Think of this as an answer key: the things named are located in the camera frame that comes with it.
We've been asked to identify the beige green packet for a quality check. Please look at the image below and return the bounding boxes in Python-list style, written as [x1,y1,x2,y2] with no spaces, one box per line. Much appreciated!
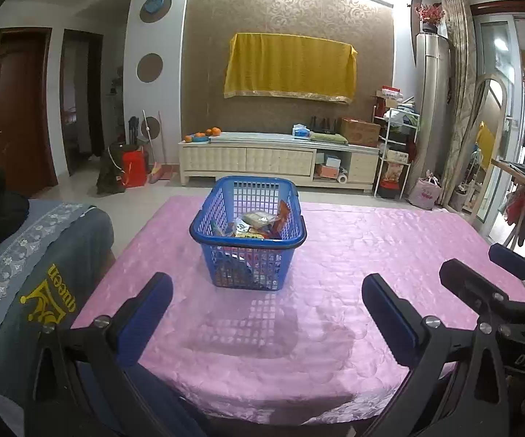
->
[243,210,278,229]

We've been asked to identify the red white boxes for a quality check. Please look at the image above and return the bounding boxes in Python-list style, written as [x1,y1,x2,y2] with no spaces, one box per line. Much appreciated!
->
[374,85,404,105]

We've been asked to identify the arched wooden floor mirror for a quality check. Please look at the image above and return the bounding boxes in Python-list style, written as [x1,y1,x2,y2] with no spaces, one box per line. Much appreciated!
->
[454,77,509,237]

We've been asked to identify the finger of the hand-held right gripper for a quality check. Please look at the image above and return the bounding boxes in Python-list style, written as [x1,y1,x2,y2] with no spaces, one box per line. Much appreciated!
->
[487,243,525,303]
[439,259,525,333]

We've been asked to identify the yellow cloth cover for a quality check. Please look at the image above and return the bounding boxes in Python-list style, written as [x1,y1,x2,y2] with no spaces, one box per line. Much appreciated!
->
[223,33,359,105]

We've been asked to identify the pink tote bag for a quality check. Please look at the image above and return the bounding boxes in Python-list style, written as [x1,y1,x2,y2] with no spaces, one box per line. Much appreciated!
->
[408,170,443,210]

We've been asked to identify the silver standing air conditioner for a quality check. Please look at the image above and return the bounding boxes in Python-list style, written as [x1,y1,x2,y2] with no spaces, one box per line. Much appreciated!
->
[410,32,454,196]

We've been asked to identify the round wall disc blue plate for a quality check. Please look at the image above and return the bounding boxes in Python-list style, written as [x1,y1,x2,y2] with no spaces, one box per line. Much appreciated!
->
[139,0,173,24]

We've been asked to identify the cream television cabinet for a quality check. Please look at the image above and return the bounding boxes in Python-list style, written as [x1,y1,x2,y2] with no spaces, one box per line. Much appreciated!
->
[178,131,380,192]

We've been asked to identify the dark bottles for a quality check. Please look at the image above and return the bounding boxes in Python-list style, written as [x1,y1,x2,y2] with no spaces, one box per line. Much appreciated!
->
[310,116,340,134]

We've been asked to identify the grey printed sofa cover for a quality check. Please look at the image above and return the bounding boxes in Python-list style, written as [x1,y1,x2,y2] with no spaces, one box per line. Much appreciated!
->
[0,198,115,401]

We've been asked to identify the curved wooden rail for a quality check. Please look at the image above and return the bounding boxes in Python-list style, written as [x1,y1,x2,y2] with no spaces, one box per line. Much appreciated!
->
[490,158,525,256]

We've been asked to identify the brown cardboard box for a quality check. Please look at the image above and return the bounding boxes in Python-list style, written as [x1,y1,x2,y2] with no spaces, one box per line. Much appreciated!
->
[339,118,381,147]

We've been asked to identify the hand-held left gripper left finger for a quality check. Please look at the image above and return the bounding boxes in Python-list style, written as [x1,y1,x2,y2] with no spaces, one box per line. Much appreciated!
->
[26,272,174,437]

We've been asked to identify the blue cookie packet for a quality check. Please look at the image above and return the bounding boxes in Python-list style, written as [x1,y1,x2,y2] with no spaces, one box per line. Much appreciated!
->
[217,255,254,285]

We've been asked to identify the vase with red flowers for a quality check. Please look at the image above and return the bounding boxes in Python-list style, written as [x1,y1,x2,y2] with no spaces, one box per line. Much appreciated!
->
[415,4,446,34]

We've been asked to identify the black bag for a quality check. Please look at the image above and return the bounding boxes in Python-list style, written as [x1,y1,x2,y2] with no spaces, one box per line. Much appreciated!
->
[96,142,129,195]

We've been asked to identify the pink broom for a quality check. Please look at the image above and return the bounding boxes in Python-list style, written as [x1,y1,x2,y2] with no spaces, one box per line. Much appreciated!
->
[141,109,174,184]

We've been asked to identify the green cushion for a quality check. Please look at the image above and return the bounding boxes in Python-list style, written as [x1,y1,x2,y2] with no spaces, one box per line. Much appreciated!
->
[310,132,349,145]

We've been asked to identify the red bag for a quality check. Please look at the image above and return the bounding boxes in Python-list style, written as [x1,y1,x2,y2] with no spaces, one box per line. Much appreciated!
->
[121,150,148,188]

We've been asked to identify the white metal rack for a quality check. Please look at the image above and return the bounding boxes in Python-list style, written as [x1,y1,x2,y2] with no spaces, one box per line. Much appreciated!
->
[373,102,422,198]

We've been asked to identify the brown wooden door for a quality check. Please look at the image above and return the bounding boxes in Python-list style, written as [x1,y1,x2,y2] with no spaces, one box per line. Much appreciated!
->
[0,27,59,198]

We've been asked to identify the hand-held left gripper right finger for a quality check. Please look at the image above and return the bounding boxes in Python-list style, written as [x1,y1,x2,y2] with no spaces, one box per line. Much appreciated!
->
[361,273,511,437]

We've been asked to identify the pink quilted table cover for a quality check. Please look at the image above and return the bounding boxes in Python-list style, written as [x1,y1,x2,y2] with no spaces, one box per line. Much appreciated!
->
[68,195,525,426]

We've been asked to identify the dark doorway frame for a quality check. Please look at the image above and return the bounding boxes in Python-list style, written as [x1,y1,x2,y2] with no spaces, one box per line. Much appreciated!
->
[59,28,106,178]

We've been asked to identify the red black gloves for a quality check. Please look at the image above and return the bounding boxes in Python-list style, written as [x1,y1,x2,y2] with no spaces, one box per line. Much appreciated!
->
[501,189,525,249]

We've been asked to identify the beige patterned curtain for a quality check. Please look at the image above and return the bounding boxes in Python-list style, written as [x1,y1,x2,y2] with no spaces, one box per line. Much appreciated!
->
[440,0,478,212]

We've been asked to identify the blue plastic basket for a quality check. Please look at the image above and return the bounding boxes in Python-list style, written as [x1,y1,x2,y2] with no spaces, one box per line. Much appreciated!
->
[189,176,307,292]

